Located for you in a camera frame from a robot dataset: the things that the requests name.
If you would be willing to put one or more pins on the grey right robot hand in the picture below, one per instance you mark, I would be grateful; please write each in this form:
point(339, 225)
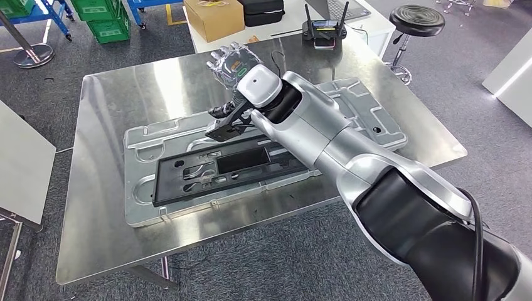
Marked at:
point(232, 66)

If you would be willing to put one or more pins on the long black plastic frame part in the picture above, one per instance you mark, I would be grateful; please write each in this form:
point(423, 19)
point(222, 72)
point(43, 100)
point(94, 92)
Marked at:
point(232, 170)

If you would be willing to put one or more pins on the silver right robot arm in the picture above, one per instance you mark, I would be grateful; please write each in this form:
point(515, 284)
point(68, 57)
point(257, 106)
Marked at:
point(353, 166)

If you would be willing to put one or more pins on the stainless steel workbench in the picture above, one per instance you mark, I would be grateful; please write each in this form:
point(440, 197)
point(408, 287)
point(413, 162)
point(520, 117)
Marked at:
point(124, 241)

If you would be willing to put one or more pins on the cardboard box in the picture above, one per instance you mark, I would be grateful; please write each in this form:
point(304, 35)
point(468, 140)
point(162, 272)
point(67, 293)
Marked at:
point(214, 18)

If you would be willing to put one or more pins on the black bag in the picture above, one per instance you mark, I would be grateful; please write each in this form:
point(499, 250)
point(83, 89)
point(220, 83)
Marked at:
point(262, 10)

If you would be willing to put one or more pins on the white table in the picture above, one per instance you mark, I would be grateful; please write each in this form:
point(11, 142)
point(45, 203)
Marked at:
point(287, 23)

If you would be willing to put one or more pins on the stamped grey metal plate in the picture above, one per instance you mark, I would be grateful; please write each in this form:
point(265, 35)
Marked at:
point(166, 133)

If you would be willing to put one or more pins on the black router with antennas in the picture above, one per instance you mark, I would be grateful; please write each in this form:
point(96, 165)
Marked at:
point(324, 29)

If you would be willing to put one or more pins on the grey laptop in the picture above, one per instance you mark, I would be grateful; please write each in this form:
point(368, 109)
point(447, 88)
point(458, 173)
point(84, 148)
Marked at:
point(341, 7)

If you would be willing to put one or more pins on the green plastic crate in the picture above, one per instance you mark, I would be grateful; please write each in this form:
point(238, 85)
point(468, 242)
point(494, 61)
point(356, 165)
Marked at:
point(109, 29)
point(95, 9)

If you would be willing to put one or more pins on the blue metal trolley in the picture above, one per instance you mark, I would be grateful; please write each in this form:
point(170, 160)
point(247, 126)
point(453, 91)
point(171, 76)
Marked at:
point(54, 10)

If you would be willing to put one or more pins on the black stool with chrome base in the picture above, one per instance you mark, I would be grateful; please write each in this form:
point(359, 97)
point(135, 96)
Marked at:
point(415, 21)

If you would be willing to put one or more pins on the chrome stool base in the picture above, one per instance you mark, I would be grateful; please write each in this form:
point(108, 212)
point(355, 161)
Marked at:
point(457, 4)

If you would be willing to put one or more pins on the white display plinth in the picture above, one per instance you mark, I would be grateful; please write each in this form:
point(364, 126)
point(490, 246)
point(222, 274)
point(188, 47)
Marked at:
point(513, 79)

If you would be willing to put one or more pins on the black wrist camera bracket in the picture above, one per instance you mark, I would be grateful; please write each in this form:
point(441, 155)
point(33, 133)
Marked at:
point(226, 126)

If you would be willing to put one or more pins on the chrome stanchion post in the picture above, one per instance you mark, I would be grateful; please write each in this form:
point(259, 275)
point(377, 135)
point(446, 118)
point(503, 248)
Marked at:
point(33, 54)

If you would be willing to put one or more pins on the white panel with metal frame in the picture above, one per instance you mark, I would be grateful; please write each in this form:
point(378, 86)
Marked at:
point(25, 166)

